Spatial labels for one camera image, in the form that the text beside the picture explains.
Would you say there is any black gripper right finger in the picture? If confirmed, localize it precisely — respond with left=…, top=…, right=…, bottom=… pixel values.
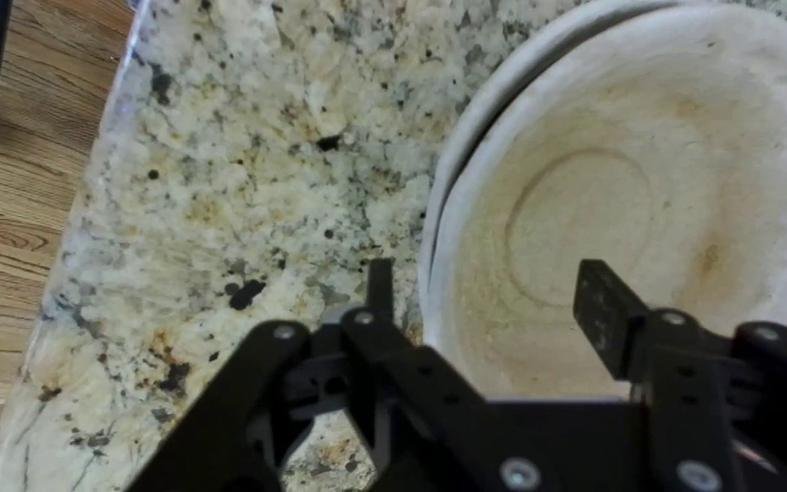
left=571, top=256, right=787, bottom=492

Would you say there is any small beige bowl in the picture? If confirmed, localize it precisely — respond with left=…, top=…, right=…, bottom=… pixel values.
left=424, top=3, right=787, bottom=404

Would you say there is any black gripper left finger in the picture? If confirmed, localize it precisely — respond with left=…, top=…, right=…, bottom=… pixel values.
left=127, top=256, right=505, bottom=492

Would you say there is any large beige bowl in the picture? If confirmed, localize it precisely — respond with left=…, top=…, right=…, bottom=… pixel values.
left=415, top=0, right=688, bottom=349

